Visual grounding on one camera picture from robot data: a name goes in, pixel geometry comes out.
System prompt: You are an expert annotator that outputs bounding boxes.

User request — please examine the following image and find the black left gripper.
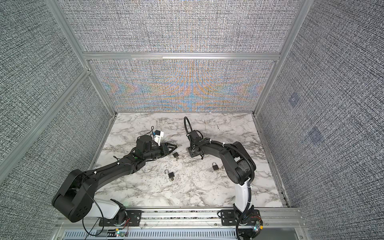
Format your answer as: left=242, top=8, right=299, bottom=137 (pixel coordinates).
left=144, top=142, right=178, bottom=162

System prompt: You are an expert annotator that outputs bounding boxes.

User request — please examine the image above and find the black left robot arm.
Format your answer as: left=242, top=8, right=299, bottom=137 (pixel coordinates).
left=52, top=135, right=177, bottom=226

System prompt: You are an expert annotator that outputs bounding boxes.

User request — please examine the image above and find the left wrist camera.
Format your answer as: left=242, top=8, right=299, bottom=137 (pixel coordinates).
left=152, top=130, right=164, bottom=146

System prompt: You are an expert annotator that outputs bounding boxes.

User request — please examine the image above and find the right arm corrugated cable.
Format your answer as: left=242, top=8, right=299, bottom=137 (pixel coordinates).
left=183, top=116, right=256, bottom=240

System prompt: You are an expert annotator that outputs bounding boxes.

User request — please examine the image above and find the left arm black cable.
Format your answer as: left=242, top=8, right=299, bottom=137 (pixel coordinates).
left=81, top=185, right=105, bottom=240

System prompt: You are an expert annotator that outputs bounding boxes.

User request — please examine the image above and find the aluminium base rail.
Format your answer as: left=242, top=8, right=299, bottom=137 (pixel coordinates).
left=55, top=207, right=307, bottom=230

